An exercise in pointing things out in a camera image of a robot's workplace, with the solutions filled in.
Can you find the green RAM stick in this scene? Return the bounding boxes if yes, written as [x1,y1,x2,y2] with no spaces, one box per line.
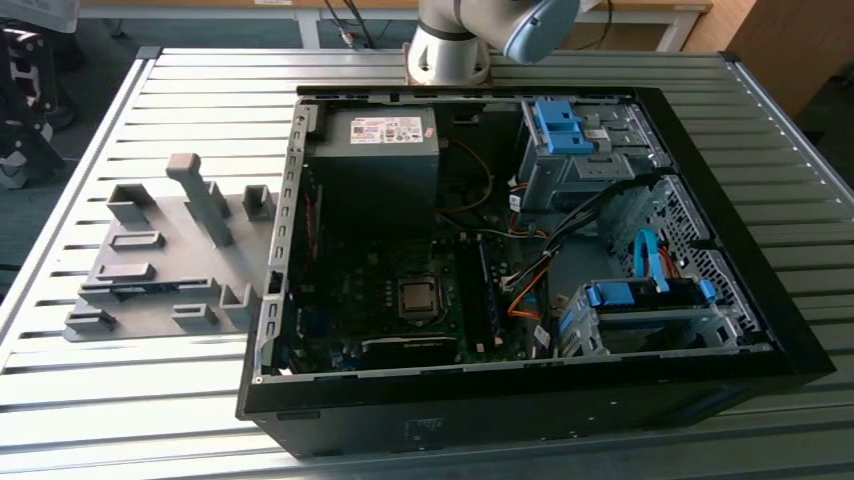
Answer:
[112,283,182,296]

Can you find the silver CPU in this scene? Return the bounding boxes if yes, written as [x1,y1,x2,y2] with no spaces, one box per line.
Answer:
[398,282,437,311]

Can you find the grey power supply unit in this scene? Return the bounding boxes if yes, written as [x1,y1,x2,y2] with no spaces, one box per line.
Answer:
[307,107,443,236]

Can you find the metal CPU socket cover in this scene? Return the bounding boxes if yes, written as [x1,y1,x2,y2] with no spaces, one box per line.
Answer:
[394,272,447,323]

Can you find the green motherboard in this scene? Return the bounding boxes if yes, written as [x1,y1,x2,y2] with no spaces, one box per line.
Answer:
[279,227,555,374]

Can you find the black graphics card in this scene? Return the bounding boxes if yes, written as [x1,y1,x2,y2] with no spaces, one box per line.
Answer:
[359,333,462,369]

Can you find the grey metal drive cage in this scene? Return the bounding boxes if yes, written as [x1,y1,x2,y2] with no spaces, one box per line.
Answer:
[517,99,673,214]

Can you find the blue disk carrier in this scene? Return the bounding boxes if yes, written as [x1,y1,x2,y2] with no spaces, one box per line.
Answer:
[559,278,720,351]

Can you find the blue plastic drive latch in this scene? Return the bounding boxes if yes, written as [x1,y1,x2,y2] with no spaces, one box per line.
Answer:
[535,99,606,156]

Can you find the black open PC case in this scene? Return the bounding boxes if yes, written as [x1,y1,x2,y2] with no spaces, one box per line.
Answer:
[234,84,837,459]

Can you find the grey plastic parts rack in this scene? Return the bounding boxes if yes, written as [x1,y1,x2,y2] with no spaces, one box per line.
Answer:
[60,152,279,344]

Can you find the grey metal disk bay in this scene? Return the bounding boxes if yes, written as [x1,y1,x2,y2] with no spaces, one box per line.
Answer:
[557,277,766,357]

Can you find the black equipment stand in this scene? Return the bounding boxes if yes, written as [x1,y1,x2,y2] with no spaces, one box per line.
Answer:
[0,17,86,191]

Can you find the brown wooden cabinet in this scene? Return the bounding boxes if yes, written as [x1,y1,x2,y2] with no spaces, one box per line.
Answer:
[684,0,854,119]

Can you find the yellow wire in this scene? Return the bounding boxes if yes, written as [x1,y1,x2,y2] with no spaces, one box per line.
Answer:
[437,139,497,215]

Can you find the orange wire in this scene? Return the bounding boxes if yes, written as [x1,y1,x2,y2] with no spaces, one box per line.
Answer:
[506,264,555,321]

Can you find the black cable bundle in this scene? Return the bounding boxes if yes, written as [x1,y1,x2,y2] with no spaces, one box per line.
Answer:
[503,177,660,291]

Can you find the blue flat data cable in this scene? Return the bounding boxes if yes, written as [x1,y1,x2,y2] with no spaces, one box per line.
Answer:
[632,228,672,294]

